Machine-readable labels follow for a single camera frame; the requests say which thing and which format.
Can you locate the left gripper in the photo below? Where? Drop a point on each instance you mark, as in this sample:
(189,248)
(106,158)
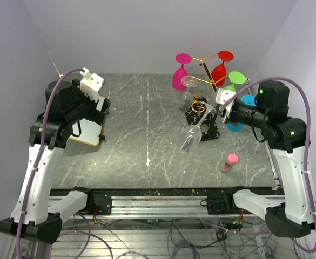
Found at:
(95,114)

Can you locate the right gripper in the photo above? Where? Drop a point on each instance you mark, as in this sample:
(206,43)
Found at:
(229,118)

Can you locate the blue wine glass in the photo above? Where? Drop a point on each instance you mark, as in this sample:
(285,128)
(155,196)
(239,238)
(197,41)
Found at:
(248,100)

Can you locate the green wine glass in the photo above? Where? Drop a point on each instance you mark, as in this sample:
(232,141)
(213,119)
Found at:
(235,78)

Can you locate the red wine glass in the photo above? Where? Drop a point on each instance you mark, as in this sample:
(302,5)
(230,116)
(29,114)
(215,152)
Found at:
(219,73)

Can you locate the clear glass front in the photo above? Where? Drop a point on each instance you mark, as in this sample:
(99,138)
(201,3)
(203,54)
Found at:
(191,135)

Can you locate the clear glass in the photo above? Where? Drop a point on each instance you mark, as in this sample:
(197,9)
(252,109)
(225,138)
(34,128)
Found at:
(191,135)
(189,82)

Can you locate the magenta wine glass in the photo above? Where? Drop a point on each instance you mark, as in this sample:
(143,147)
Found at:
(182,59)

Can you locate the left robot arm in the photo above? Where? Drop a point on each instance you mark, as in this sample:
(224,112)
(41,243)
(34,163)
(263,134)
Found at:
(67,104)

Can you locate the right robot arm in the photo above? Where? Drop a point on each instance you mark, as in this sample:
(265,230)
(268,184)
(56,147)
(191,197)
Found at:
(289,139)

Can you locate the black marbled rack base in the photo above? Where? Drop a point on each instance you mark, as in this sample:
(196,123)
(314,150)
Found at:
(208,127)

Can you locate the gold wine glass rack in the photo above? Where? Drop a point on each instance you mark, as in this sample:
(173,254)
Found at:
(203,63)

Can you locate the pink small bottle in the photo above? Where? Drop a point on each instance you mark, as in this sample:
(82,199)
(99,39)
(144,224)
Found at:
(230,161)

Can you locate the white board gold frame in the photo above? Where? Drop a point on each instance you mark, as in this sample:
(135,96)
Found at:
(85,131)

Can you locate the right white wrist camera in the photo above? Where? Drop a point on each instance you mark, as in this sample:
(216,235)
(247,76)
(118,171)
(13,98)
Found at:
(222,97)

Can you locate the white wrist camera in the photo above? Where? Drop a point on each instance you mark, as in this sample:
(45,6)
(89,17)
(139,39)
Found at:
(90,84)
(222,97)

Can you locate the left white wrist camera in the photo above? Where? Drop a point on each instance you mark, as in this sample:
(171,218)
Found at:
(90,84)

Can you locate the aluminium mounting rail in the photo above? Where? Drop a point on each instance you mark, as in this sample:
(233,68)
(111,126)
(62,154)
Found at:
(163,207)

